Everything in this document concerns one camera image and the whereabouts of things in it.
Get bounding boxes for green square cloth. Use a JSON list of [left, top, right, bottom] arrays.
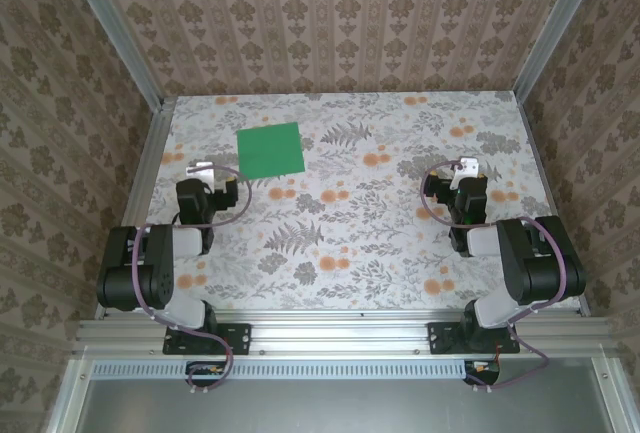
[[235, 121, 307, 180]]

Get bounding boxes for grey sheet metal panel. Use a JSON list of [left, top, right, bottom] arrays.
[[47, 357, 626, 433]]

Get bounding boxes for floral patterned table cover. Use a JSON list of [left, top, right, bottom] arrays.
[[122, 93, 584, 312]]

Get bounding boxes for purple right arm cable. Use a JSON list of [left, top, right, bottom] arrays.
[[419, 160, 587, 395]]

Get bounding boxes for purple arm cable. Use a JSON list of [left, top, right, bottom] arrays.
[[130, 163, 253, 397], [419, 160, 587, 395]]

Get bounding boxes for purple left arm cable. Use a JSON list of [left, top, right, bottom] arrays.
[[130, 163, 253, 397]]

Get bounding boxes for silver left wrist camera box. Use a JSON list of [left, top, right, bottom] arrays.
[[185, 162, 217, 188]]

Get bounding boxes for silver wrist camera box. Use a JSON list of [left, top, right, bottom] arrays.
[[458, 156, 480, 189], [185, 162, 217, 188]]

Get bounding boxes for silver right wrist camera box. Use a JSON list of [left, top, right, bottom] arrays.
[[458, 156, 480, 189]]

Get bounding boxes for aluminium table side rail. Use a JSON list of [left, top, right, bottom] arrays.
[[94, 97, 176, 319]]

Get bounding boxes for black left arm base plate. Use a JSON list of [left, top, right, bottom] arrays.
[[163, 321, 252, 356]]

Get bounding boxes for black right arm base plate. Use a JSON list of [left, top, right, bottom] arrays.
[[427, 321, 521, 357]]

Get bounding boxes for small wired connector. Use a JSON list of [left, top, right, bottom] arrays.
[[463, 347, 502, 386], [185, 360, 232, 388]]

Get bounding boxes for long aluminium mounting rail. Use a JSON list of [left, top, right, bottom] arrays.
[[74, 316, 619, 357]]

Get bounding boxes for slanted aluminium frame post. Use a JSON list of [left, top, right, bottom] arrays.
[[512, 0, 614, 99], [62, 0, 166, 109]]

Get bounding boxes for grey slotted cable duct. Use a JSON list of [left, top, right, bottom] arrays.
[[92, 360, 469, 380]]

